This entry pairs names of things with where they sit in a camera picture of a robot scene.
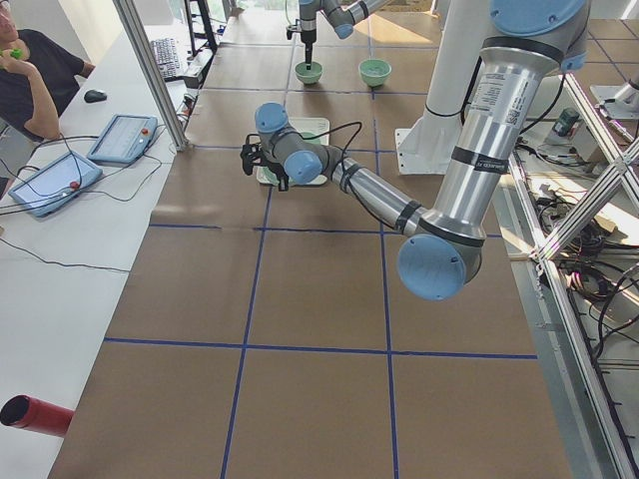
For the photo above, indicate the green bowl on tray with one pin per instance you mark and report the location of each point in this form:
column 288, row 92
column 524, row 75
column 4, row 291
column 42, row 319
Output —
column 313, row 138

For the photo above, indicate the cream bear serving tray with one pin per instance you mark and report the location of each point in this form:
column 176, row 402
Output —
column 319, row 126

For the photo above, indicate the green bowl with clear cubes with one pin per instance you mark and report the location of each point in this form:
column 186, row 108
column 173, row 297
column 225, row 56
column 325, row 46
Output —
column 374, row 72

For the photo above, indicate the blue teach pendant far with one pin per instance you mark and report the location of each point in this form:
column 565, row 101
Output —
column 124, row 140

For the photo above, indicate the blue teach pendant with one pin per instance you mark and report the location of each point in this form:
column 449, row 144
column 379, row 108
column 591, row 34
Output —
column 57, row 184
column 124, row 140

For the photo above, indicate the black keyboard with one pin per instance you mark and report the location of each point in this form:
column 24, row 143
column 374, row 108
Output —
column 167, row 58

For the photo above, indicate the black computer mouse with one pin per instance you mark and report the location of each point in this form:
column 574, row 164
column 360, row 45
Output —
column 95, row 96

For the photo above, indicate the blue teach pendant near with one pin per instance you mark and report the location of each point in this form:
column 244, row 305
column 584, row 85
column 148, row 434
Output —
column 57, row 184

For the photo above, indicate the person in black shirt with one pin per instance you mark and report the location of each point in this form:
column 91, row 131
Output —
column 38, row 79

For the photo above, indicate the white side desk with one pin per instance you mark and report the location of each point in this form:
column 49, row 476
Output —
column 62, row 276

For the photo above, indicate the red cylinder tube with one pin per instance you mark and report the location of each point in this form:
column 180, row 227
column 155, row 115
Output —
column 36, row 415

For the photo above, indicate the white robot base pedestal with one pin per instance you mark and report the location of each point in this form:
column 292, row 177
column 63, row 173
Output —
column 425, row 149

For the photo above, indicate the aluminium frame post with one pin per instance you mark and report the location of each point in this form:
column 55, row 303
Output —
column 136, row 33

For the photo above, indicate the aluminium lattice frame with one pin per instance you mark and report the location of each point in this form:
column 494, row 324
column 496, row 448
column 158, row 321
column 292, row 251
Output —
column 617, row 175

